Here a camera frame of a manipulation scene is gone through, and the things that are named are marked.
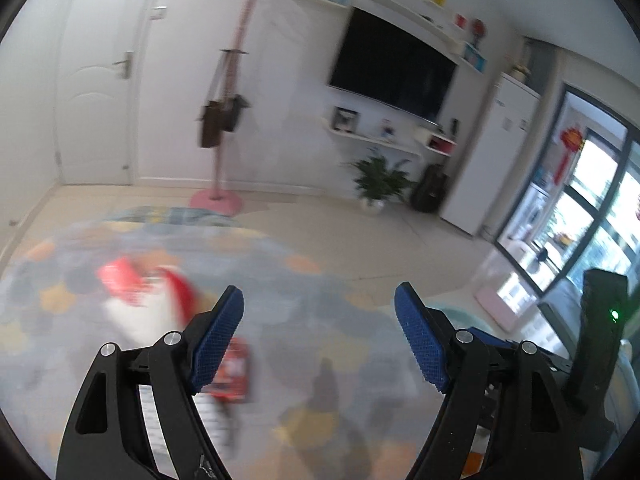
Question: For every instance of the black framed glass door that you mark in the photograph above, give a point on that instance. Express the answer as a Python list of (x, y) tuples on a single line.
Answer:
[(600, 200)]

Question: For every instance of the pink wall cube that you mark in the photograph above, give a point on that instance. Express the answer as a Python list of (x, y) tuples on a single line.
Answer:
[(460, 20)]

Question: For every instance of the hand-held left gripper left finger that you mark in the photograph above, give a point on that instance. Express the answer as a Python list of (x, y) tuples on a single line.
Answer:
[(215, 345)]

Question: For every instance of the white washing machine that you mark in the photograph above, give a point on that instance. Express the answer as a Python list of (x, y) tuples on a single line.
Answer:
[(534, 212)]

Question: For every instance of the white and red carton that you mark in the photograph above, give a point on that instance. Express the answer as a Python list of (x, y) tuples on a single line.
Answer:
[(135, 310)]

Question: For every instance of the potted green plant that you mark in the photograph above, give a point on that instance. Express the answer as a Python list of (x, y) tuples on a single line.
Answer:
[(380, 180)]

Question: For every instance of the pink bathroom scale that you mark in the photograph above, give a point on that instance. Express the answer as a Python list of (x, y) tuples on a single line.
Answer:
[(502, 307)]

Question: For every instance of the brown hanging bag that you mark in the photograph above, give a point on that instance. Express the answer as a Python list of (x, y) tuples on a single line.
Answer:
[(210, 125)]

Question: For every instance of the white refrigerator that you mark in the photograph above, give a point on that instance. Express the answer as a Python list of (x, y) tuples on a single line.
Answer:
[(490, 160)]

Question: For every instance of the small blue wall box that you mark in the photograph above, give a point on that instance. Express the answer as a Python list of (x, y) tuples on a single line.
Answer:
[(475, 57)]

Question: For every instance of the long white wall shelf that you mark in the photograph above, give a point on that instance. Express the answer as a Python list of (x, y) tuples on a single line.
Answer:
[(415, 17)]

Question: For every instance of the round red fan ornament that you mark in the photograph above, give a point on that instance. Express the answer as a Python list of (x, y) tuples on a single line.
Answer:
[(479, 29)]

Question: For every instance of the patterned rug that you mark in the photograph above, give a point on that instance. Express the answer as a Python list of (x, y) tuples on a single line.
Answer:
[(310, 320)]

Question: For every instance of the black hanging bag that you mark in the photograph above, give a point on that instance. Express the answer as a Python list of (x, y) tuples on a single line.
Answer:
[(232, 112)]

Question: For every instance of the small shelf ornament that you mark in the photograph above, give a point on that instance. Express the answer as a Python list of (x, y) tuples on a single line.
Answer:
[(387, 129)]

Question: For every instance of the wall television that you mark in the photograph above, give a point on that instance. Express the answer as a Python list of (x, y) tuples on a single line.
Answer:
[(390, 65)]

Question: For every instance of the pink coat rack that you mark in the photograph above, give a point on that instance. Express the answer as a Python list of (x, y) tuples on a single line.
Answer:
[(216, 200)]

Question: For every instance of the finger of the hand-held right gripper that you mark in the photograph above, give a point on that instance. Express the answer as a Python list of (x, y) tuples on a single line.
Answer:
[(487, 337)]

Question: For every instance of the white door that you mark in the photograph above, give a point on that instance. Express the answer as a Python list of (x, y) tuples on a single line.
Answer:
[(95, 110)]

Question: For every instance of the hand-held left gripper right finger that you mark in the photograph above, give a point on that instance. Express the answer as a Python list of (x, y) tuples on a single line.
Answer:
[(422, 340)]

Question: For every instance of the white red wall box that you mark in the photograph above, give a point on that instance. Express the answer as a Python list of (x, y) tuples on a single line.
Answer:
[(436, 142)]

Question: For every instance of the wall light switch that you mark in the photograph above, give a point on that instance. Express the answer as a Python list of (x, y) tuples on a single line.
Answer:
[(158, 13)]

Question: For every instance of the red knot decoration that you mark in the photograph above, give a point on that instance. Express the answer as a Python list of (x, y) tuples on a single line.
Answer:
[(570, 140)]

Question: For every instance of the low white wall shelf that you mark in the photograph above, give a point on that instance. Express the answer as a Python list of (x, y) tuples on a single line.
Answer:
[(375, 141)]

